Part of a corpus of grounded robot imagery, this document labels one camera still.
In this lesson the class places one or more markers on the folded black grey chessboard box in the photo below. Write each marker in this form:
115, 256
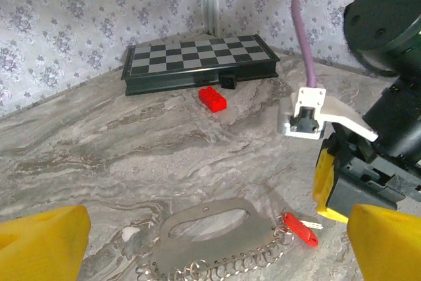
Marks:
197, 54

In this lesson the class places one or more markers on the small black cube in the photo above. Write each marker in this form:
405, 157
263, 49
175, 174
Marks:
228, 82

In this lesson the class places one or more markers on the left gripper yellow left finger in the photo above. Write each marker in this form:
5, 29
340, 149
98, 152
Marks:
42, 248

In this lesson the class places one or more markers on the red toy brick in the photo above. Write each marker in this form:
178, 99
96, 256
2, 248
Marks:
213, 100

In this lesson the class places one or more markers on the key with red tag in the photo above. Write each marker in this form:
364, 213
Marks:
301, 230
213, 251

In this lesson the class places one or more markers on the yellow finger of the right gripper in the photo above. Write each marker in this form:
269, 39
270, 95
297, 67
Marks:
324, 182

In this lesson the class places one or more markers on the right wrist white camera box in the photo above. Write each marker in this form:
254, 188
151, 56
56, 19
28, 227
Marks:
310, 96

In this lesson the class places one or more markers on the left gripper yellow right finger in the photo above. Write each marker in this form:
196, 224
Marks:
391, 248

